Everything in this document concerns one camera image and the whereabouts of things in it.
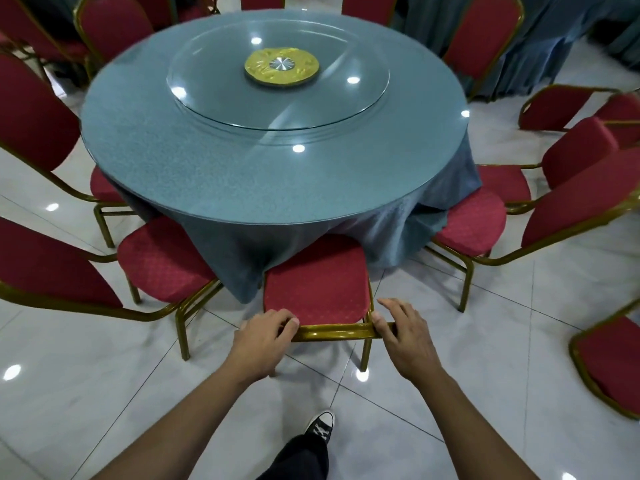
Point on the person's left hand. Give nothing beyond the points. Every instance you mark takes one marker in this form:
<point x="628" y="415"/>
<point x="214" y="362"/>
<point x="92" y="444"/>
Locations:
<point x="260" y="344"/>

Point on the person's right hand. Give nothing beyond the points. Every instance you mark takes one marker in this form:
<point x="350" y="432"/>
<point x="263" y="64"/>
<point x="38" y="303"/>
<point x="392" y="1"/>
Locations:
<point x="410" y="349"/>

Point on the person's right forearm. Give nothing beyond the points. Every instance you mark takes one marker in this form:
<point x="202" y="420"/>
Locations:
<point x="475" y="429"/>

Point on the person's left forearm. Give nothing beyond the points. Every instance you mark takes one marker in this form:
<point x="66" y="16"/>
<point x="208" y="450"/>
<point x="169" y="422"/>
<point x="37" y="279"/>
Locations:
<point x="175" y="429"/>

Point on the blue round table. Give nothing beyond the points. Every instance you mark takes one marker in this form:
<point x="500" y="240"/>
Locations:
<point x="560" y="39"/>
<point x="200" y="169"/>

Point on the glass lazy susan turntable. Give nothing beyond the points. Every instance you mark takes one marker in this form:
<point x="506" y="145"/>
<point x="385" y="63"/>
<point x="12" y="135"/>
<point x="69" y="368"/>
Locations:
<point x="210" y="94"/>

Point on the black white canvas sneaker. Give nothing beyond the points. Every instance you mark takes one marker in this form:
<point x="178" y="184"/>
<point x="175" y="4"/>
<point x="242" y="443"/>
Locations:
<point x="320" y="427"/>

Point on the black trousers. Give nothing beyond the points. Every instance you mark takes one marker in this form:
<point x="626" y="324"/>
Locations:
<point x="300" y="459"/>

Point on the yellow turntable base disc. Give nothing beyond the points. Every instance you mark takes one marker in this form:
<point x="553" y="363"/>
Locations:
<point x="255" y="74"/>

